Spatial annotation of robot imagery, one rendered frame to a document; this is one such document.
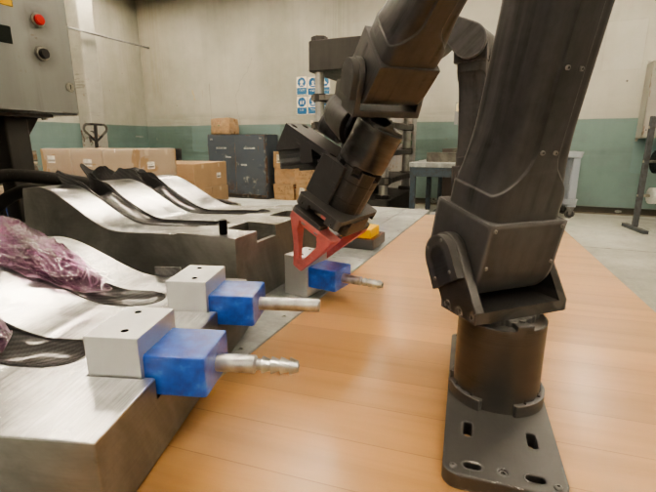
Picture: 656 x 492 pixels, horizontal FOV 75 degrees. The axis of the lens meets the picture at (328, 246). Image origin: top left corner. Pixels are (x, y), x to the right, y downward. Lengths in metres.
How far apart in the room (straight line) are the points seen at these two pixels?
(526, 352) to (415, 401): 0.10
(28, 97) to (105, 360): 1.13
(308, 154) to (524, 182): 0.29
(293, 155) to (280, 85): 7.50
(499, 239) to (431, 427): 0.14
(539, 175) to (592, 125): 6.76
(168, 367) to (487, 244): 0.22
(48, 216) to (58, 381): 0.44
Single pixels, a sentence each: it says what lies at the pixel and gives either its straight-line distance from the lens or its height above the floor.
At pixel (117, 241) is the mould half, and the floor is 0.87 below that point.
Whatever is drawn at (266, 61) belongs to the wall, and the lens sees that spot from 8.22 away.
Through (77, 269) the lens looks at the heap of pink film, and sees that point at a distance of 0.46.
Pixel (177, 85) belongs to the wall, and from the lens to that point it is 9.36.
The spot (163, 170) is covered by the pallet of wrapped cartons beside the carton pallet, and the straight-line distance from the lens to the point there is 4.72.
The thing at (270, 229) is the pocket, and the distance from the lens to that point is 0.59.
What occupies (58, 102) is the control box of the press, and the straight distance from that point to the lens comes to 1.43.
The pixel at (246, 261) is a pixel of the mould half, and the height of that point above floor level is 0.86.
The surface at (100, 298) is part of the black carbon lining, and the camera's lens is 0.46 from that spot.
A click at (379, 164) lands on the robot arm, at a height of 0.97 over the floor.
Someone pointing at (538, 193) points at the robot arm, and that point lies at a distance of 0.32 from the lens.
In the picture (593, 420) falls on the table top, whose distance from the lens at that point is 0.39.
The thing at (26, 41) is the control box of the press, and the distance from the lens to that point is 1.41.
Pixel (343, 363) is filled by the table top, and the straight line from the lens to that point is 0.41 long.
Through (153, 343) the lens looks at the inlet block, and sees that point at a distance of 0.31.
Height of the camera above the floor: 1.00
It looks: 14 degrees down
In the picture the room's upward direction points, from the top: straight up
